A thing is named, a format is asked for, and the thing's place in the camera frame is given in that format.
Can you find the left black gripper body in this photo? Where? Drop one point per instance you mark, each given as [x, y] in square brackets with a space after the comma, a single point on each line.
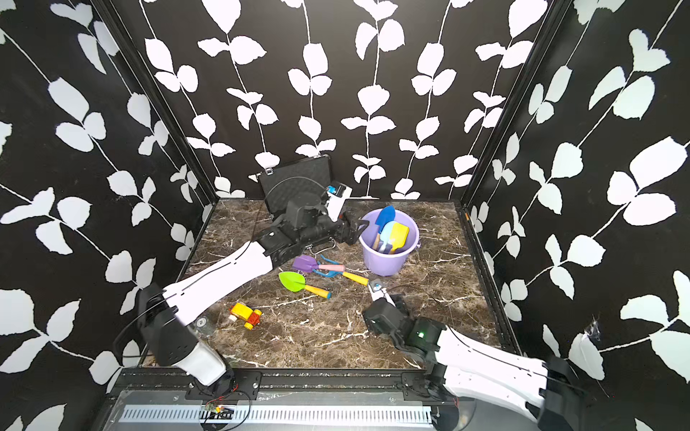
[323, 229]

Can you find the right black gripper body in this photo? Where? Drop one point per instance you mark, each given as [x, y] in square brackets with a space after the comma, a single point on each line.
[367, 314]

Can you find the light blue toy shovel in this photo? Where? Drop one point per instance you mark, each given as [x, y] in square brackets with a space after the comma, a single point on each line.
[386, 237]

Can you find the blue toy shovel tan handle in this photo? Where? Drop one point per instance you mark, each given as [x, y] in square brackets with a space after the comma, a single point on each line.
[385, 216]

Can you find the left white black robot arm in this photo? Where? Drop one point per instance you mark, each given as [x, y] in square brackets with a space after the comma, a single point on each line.
[165, 314]

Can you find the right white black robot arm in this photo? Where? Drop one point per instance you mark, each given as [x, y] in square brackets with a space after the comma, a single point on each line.
[546, 392]

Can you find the open black foam case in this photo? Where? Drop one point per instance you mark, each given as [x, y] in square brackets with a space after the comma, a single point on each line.
[280, 184]

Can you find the purple plastic bucket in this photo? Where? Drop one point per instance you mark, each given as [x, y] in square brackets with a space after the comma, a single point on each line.
[383, 263]

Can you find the yellow red toy truck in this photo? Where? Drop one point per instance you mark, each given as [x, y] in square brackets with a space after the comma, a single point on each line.
[249, 316]

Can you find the small clear glass jar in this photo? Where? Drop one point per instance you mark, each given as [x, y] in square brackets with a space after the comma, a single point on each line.
[204, 326]

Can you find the white perforated strip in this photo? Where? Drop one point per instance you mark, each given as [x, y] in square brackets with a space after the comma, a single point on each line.
[366, 416]

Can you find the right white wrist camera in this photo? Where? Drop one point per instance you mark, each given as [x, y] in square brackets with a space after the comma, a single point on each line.
[378, 291]

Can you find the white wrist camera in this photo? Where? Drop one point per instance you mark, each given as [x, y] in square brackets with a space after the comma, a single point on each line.
[378, 291]
[336, 195]

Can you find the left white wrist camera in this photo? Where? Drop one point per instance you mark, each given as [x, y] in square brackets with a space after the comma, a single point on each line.
[336, 195]

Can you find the purple toy shovel pink handle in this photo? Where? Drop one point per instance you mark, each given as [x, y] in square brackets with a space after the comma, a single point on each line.
[309, 264]

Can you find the blue toy rake yellow handle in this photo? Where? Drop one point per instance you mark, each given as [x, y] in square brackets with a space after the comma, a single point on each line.
[332, 274]

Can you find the green toy shovel yellow handle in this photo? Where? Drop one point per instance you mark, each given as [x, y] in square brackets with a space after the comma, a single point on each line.
[295, 282]

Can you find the black front mounting rail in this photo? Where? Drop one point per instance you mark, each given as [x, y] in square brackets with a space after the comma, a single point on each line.
[413, 384]

